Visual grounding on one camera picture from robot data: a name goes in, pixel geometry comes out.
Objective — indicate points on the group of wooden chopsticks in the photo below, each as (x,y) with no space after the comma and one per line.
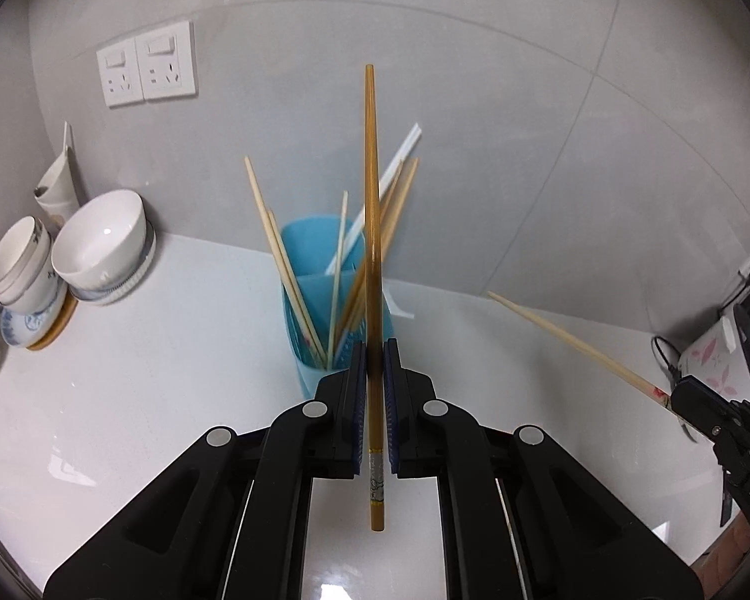
(408,145)

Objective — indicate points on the wooden coaster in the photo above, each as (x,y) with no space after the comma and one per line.
(59,328)

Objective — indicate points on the blue plastic utensil holder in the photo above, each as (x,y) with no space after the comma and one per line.
(306,247)

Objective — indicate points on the pale chopstick with red marks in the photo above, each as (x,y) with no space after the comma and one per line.
(569,339)

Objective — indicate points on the white wall switch socket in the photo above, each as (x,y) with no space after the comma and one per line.
(165,59)
(120,72)

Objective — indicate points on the blue and white bowl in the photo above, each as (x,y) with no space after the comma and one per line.
(28,325)

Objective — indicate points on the white ribbed dish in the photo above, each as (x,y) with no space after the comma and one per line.
(137,275)

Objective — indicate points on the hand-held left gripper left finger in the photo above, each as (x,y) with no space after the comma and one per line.
(344,412)

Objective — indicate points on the plain white bowl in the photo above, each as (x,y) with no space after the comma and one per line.
(100,237)

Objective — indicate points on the white flowered rice cooker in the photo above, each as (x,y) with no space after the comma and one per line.
(706,356)

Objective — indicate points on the brown chopstick with silver band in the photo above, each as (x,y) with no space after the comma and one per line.
(370,200)

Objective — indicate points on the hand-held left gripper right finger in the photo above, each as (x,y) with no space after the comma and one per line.
(406,412)

